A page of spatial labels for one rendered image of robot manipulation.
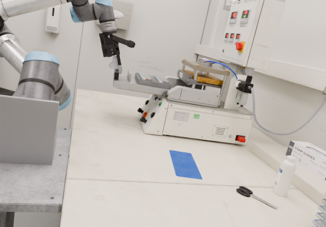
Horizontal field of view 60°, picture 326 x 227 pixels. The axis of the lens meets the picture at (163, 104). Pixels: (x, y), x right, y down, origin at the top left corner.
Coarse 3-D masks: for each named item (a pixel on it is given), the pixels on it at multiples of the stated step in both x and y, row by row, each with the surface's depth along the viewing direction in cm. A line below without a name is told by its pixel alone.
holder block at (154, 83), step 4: (136, 76) 145; (152, 76) 153; (136, 80) 142; (140, 80) 134; (144, 80) 135; (152, 80) 140; (156, 80) 142; (140, 84) 135; (144, 84) 135; (148, 84) 136; (152, 84) 136; (156, 84) 136; (160, 84) 137; (164, 84) 137; (168, 84) 137; (164, 88) 138; (168, 88) 138
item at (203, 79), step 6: (186, 72) 149; (192, 72) 151; (198, 72) 158; (204, 72) 147; (192, 78) 138; (198, 78) 139; (204, 78) 139; (210, 78) 141; (216, 78) 147; (198, 84) 140; (204, 84) 140; (210, 84) 141; (216, 84) 141
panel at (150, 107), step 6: (150, 96) 163; (156, 96) 153; (162, 96) 144; (150, 102) 155; (162, 102) 137; (144, 108) 160; (150, 108) 149; (156, 108) 140; (150, 120) 137; (144, 126) 140
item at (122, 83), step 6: (120, 78) 142; (126, 78) 145; (132, 78) 149; (114, 84) 132; (120, 84) 132; (126, 84) 133; (132, 84) 133; (138, 84) 135; (132, 90) 136; (138, 90) 135; (144, 90) 135; (150, 90) 136; (156, 90) 136; (162, 90) 137; (168, 90) 137
